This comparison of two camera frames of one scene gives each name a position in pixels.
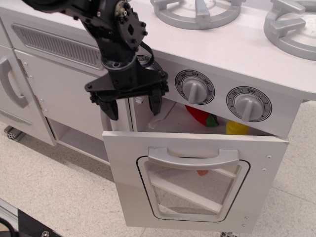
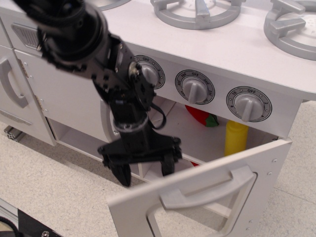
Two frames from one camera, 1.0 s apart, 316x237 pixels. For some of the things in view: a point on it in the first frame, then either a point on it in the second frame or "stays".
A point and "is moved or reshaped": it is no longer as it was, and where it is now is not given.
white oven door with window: x=204 y=182 is moved or reshaped
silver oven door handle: x=159 y=156 -> x=240 y=178
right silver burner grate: x=276 y=29 stays
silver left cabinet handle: x=4 y=79 stays
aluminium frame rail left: x=17 y=135 stays
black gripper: x=126 y=79 -> x=140 y=146
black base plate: x=29 y=226 stays
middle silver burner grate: x=202 y=21 stays
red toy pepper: x=208 y=119 stays
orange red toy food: x=202 y=172 -> x=194 y=164
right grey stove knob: x=249 y=104 stays
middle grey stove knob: x=195 y=87 stays
